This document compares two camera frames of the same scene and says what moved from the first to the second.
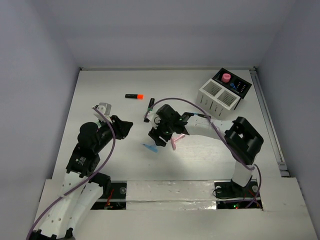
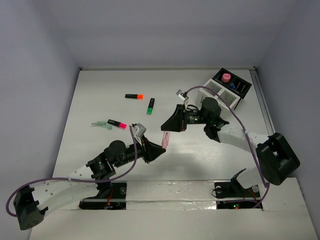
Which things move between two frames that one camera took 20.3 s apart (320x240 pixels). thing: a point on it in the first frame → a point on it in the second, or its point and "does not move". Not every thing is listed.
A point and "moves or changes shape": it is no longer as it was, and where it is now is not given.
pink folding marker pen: [176, 138] moves or changes shape
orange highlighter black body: [139, 96] does not move
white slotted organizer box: [216, 100] does not move
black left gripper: [117, 128] → [145, 150]
